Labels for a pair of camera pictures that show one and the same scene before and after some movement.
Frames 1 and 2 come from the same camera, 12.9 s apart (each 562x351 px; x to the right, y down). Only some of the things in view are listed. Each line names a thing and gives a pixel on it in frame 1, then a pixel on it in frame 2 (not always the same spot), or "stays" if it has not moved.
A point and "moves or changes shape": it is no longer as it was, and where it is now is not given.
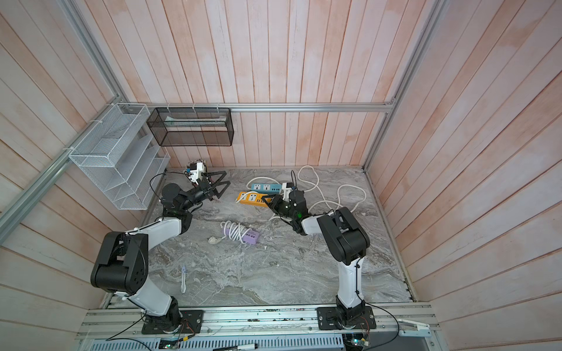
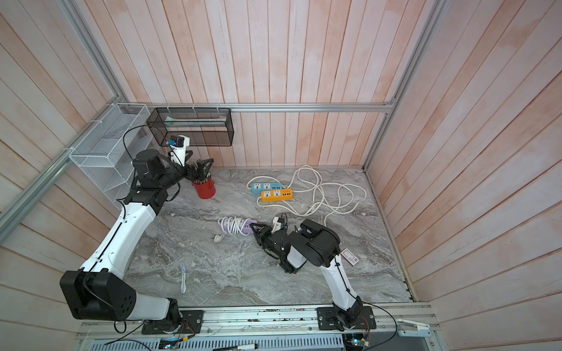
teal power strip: x=266 y=189 stays
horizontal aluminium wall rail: x=278 y=106 stays
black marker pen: x=252 y=346 stays
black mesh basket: x=192 y=126 stays
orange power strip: x=253 y=199 moves or changes shape
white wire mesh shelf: x=122 y=153 stays
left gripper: x=208 y=188 → x=201 y=174
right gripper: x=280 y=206 → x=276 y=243
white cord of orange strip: x=253 y=192 → x=298 y=186
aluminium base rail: x=405 y=321 stays
